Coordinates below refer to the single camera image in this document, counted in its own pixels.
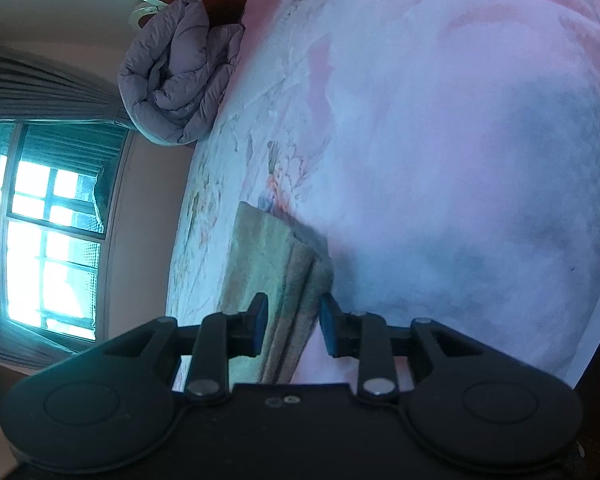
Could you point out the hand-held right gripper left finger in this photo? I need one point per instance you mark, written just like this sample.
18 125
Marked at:
260 322

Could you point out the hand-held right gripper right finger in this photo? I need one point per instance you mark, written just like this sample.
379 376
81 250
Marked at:
328 328

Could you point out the bed with pink floral sheet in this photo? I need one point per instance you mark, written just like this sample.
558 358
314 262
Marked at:
430 160

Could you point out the grey curtain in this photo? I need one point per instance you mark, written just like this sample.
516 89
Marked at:
20 340
45 90

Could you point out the rolled grey quilt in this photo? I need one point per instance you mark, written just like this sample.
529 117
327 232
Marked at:
180 75

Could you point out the window with white frame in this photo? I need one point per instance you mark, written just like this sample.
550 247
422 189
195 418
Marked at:
35 225

